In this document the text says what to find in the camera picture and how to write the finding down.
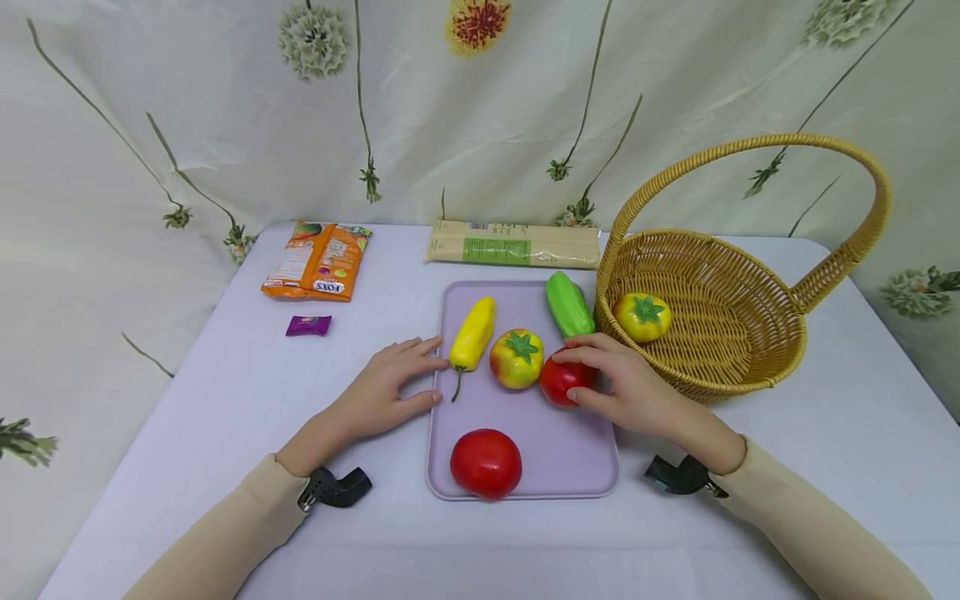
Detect person's right hand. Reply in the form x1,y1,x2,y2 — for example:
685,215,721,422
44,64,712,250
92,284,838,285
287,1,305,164
552,332,700,453

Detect person's left hand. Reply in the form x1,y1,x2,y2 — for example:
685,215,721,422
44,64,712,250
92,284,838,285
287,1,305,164
301,335,451,460

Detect small red toy tomato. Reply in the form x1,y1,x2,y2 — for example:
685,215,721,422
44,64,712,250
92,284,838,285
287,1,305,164
538,354,601,408

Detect person's right forearm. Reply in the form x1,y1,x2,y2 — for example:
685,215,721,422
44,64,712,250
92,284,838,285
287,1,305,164
666,415,935,600

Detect person's left forearm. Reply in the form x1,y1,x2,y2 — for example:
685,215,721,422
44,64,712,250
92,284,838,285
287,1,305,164
123,429,338,600

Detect green toy cucumber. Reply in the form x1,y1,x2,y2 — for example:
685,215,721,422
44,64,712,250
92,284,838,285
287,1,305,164
544,271,598,340

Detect yellow toy pepper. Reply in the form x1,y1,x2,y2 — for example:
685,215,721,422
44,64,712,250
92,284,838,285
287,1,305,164
448,296,498,403

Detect lilac plastic tray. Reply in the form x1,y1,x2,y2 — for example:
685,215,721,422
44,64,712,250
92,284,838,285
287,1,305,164
426,279,622,503

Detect yellow red toy tomato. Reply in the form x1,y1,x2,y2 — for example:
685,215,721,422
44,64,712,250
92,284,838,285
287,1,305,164
488,328,546,391

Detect large red toy tomato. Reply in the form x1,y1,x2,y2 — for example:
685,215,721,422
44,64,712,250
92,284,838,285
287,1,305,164
450,428,524,501

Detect black wrist band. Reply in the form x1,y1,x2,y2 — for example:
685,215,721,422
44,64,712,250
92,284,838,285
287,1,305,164
644,454,730,499
297,467,374,512

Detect orange snack packet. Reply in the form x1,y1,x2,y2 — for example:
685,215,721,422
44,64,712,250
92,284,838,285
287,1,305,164
260,220,374,303

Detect beige noodle packet green label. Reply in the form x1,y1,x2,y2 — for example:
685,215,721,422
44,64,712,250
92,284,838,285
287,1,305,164
425,219,603,270

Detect wicker basket with handle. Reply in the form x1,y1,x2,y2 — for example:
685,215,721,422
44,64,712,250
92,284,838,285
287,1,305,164
593,133,893,406

